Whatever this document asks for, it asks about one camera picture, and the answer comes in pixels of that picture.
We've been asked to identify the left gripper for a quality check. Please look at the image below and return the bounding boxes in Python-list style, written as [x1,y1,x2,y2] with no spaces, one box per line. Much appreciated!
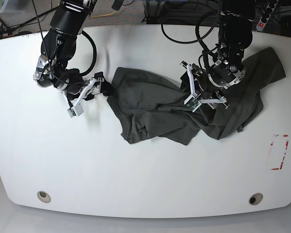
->
[180,71,225,102]

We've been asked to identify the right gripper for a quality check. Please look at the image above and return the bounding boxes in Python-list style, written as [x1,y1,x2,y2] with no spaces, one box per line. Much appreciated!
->
[83,71,112,101]

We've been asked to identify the dark grey T-shirt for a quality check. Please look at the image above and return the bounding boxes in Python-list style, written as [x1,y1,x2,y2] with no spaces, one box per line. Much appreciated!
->
[107,47,286,145]

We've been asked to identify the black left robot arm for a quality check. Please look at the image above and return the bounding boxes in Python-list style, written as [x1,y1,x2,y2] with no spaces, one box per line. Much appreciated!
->
[181,0,255,107]

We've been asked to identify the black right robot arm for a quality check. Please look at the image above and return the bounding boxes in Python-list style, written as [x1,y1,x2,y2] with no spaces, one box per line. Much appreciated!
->
[33,0,97,101]

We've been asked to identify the red tape rectangle marking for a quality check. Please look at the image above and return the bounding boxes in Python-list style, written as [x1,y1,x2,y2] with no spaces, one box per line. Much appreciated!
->
[268,134,289,171]

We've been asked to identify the black tripod stand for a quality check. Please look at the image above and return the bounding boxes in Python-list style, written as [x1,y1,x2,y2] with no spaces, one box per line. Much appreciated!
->
[0,0,59,35]

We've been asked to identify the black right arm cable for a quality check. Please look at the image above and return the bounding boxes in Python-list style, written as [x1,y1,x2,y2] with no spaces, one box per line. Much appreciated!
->
[70,31,97,83]

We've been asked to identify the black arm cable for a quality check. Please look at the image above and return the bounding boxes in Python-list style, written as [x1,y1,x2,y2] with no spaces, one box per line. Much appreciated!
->
[161,0,224,64]
[70,31,97,83]

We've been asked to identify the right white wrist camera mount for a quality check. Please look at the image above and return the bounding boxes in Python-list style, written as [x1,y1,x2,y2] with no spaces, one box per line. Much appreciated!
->
[62,78,95,117]

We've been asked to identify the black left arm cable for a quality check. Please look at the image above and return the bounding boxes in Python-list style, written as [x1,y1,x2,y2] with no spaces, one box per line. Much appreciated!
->
[161,0,224,64]

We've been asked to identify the yellow cable on floor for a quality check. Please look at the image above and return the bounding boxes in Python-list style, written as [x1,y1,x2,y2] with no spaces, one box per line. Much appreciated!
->
[91,9,117,19]

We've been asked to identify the white power strip red switch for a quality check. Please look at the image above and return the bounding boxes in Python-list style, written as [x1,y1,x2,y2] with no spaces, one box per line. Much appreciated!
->
[256,0,279,32]

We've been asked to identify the right table cable grommet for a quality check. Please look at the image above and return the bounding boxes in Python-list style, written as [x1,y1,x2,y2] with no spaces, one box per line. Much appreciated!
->
[249,193,263,205]

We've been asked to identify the table cable grommet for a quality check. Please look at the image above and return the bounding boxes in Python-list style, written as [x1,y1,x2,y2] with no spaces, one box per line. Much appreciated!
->
[249,193,263,205]
[37,191,51,203]

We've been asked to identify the left table cable grommet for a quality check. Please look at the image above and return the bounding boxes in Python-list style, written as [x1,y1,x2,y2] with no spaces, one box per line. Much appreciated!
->
[37,191,51,203]

